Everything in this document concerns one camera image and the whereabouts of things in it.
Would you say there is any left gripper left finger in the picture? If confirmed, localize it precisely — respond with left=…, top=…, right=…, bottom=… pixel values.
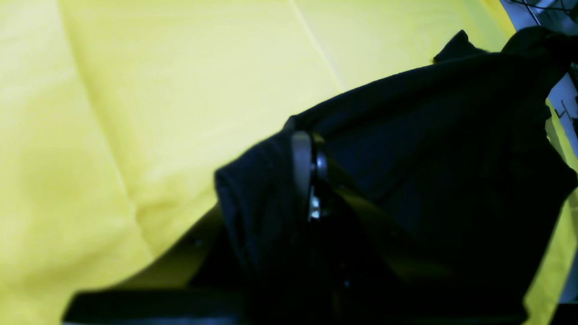
left=64, top=205, right=247, bottom=325

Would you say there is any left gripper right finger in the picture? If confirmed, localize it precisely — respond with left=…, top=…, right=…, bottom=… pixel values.
left=291, top=131, right=452, bottom=280

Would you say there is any dark navy T-shirt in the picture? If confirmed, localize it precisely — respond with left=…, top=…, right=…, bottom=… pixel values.
left=215, top=25, right=577, bottom=325

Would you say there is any yellow table cloth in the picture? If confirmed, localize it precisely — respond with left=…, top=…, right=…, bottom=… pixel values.
left=0, top=0, right=578, bottom=325

